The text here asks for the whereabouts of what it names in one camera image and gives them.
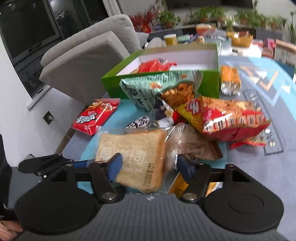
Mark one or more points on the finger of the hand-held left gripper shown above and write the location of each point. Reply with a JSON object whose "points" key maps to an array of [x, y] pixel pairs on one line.
{"points": [[81, 164]]}

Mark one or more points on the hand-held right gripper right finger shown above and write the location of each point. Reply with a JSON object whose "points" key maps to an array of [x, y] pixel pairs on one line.
{"points": [[185, 169]]}

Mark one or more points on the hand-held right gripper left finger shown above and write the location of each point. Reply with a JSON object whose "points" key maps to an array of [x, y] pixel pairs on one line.
{"points": [[115, 168]]}

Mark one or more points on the brown bread packet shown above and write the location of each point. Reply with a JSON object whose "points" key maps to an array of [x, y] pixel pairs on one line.
{"points": [[196, 146]]}

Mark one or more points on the sliced toast bread packet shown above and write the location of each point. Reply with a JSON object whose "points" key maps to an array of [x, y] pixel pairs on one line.
{"points": [[138, 153]]}

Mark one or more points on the red yellow cracker bag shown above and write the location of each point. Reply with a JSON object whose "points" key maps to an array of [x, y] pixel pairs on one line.
{"points": [[219, 122]]}

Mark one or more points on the teal snack bag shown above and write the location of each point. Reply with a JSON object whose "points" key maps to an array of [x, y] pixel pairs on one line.
{"points": [[138, 90]]}

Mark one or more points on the green cardboard box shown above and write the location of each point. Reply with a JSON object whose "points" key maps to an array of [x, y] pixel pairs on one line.
{"points": [[208, 85]]}

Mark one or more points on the person's left hand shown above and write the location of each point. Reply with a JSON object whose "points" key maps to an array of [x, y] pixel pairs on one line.
{"points": [[10, 228]]}

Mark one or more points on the yellow snack packet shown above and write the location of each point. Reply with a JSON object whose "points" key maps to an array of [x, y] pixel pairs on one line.
{"points": [[179, 187]]}

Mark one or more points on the black white cookie packet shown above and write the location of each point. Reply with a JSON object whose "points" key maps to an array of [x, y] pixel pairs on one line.
{"points": [[131, 125], [141, 121]]}

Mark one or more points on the small red snack packet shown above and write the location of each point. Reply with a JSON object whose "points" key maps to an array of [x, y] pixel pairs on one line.
{"points": [[92, 115]]}

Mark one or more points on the dark blue flower packet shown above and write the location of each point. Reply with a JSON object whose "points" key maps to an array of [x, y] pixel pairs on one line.
{"points": [[165, 112]]}

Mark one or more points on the flat red snack packet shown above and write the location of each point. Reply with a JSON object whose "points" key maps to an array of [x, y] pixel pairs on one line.
{"points": [[252, 141]]}

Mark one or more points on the grey sofa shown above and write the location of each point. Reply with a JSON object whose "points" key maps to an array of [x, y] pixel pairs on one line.
{"points": [[87, 64]]}

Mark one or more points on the red crinkled snack packet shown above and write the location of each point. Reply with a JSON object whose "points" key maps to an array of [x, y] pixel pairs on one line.
{"points": [[150, 66]]}

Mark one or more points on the yellow can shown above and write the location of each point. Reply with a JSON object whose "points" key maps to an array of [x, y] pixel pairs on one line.
{"points": [[170, 39]]}

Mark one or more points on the white round table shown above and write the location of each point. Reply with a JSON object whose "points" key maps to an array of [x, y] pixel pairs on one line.
{"points": [[245, 52]]}

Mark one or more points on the wicker basket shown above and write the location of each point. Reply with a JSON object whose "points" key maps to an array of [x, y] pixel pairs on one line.
{"points": [[240, 40]]}

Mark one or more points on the orange tissue box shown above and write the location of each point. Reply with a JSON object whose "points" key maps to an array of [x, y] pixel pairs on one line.
{"points": [[204, 30]]}

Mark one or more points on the pink box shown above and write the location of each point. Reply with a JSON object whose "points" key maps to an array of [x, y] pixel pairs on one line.
{"points": [[268, 48]]}

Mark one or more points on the red flower decoration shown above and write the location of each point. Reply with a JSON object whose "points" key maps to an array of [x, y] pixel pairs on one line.
{"points": [[144, 20]]}

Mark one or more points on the spider plant in vase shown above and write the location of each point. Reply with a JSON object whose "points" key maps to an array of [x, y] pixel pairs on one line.
{"points": [[230, 25]]}

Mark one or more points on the potted green plant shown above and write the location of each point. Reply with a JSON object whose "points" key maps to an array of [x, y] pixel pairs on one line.
{"points": [[218, 14], [200, 15], [168, 18]]}

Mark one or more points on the wall socket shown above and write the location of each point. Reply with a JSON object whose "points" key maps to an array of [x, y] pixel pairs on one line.
{"points": [[48, 117]]}

